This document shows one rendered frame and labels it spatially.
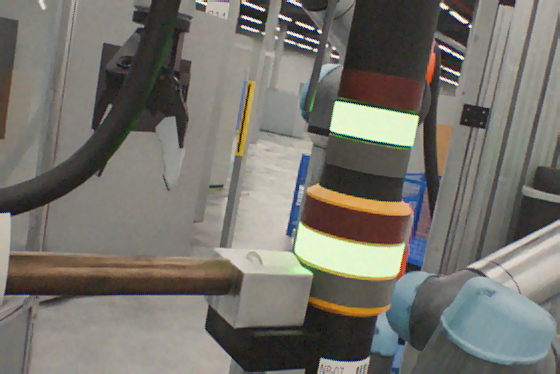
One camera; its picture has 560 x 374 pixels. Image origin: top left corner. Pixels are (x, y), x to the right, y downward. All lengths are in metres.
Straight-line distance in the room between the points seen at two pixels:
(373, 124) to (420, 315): 0.43
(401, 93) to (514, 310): 0.27
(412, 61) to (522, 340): 0.29
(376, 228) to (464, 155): 1.86
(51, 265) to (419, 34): 0.15
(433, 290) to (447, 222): 1.45
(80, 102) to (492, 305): 3.80
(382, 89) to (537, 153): 0.99
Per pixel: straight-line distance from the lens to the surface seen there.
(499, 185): 1.23
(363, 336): 0.27
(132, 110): 0.21
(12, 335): 1.75
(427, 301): 0.66
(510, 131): 1.23
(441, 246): 2.12
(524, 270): 0.71
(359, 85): 0.25
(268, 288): 0.24
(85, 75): 4.16
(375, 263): 0.25
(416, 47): 0.25
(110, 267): 0.22
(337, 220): 0.25
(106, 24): 4.24
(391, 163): 0.25
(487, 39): 2.10
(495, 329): 0.49
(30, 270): 0.21
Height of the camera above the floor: 1.61
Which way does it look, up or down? 8 degrees down
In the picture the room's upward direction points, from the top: 10 degrees clockwise
